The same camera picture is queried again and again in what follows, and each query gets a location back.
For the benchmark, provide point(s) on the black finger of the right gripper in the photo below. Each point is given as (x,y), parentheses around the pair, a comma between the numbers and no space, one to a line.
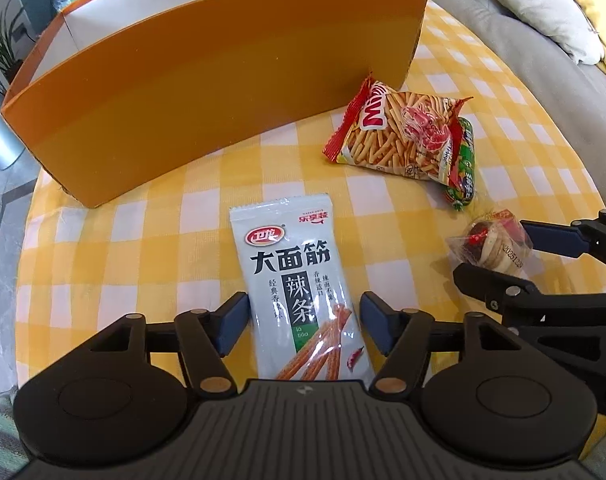
(520,302)
(582,236)

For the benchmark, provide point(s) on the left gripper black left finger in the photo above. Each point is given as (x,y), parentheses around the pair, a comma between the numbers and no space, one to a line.
(204,338)

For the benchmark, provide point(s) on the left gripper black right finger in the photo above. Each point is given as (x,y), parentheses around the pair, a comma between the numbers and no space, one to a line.
(403,337)

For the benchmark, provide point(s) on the white spicy gluten strip packet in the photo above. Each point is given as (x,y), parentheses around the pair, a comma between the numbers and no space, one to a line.
(304,323)

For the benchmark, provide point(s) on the yellow checkered tablecloth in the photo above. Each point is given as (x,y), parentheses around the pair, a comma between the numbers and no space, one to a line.
(168,247)

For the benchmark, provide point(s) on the green red candy packet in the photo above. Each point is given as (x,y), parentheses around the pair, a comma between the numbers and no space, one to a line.
(460,191)

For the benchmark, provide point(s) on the grey sofa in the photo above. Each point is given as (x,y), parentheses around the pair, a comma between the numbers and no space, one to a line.
(574,96)

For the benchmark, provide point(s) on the red Mimi shrimp stick bag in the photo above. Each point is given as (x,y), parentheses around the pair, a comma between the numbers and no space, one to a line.
(409,134)

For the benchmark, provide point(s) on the green striped rug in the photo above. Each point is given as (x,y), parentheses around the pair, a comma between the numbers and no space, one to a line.
(12,453)

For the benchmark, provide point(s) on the orange storage box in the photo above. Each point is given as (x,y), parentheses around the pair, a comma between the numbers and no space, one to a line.
(117,92)

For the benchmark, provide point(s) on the potted green plant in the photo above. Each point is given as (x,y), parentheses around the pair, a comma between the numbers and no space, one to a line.
(12,30)

